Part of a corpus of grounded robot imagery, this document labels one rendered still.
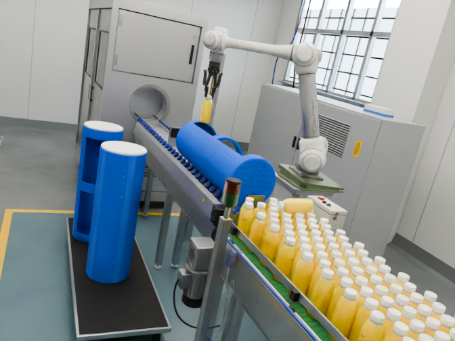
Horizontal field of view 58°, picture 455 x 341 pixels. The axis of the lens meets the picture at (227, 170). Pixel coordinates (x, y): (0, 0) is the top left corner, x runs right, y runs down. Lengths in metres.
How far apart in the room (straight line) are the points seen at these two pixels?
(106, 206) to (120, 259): 0.38
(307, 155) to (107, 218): 1.27
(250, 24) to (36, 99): 3.75
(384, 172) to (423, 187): 1.16
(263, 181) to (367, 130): 1.67
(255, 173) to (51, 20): 5.27
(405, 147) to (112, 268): 2.58
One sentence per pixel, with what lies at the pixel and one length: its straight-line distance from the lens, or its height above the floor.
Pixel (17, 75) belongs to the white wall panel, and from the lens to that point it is 7.02.
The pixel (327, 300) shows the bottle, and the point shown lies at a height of 0.98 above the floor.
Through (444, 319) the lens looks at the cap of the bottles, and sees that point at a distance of 1.49.
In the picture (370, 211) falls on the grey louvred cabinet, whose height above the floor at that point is 0.64.
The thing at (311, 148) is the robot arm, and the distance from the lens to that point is 2.47.
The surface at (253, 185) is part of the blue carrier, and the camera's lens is 2.17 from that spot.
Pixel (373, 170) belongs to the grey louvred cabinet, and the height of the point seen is 1.01.
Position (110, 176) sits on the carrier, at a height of 0.88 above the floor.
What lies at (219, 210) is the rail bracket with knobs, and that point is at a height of 1.00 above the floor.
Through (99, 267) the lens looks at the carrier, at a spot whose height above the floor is 0.26.
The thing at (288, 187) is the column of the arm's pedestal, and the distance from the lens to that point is 2.69.
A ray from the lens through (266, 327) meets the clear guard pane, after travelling 1.60.
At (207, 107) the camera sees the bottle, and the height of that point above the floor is 1.35.
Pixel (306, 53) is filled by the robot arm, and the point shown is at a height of 1.79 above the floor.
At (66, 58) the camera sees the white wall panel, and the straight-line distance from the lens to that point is 6.98.
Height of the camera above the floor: 1.71
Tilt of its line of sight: 16 degrees down
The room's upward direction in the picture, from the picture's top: 12 degrees clockwise
